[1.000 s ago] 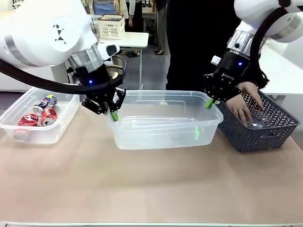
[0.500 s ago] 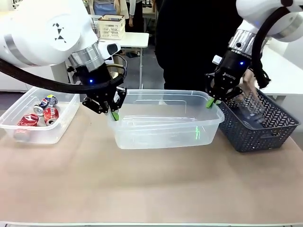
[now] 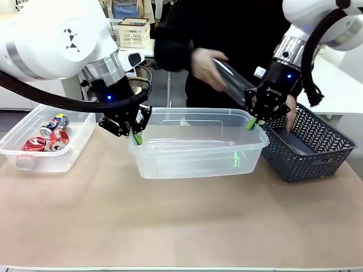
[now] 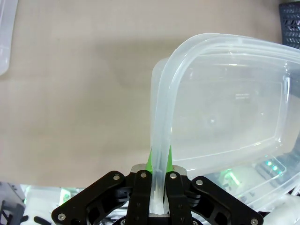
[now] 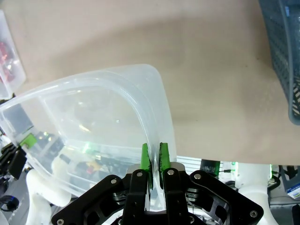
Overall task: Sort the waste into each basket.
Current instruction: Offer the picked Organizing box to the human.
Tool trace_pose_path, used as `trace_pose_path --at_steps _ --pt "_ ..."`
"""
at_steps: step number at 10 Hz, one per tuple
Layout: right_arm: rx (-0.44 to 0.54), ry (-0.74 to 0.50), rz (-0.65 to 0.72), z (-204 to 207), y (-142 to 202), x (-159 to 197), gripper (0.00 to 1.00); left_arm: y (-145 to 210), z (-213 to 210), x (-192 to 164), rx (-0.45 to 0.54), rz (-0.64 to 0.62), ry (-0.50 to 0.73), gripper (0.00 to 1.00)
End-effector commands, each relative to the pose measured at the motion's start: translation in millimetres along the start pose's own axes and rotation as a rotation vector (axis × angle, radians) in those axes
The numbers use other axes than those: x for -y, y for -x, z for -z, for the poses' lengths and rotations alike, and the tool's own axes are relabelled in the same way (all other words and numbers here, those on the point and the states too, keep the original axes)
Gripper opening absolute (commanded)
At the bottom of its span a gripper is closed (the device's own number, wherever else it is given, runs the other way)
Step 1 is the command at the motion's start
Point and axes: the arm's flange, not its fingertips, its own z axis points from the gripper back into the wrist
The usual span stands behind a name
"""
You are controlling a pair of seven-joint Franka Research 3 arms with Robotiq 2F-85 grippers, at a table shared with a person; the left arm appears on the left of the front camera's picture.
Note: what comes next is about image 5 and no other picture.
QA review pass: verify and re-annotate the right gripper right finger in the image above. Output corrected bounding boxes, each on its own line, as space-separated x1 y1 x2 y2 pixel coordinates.
159 142 262 225

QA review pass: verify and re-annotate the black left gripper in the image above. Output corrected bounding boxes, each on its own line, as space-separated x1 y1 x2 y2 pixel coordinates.
0 133 38 180

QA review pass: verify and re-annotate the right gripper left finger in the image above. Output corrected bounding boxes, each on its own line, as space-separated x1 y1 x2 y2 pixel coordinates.
51 142 154 225

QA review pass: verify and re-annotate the large clear plastic container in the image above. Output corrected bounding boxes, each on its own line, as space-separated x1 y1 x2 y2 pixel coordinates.
0 63 178 213

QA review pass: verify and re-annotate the blue-grey plastic mesh basket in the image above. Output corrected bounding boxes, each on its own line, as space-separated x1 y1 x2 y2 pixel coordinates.
257 0 300 125

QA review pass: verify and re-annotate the black cylindrical device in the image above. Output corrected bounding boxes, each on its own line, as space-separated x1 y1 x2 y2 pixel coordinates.
201 159 221 180

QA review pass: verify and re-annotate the clear box with red items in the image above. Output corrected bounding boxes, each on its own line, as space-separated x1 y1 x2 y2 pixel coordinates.
0 9 27 99

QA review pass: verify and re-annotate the blue box with white label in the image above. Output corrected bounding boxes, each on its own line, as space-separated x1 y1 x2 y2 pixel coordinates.
280 164 300 201

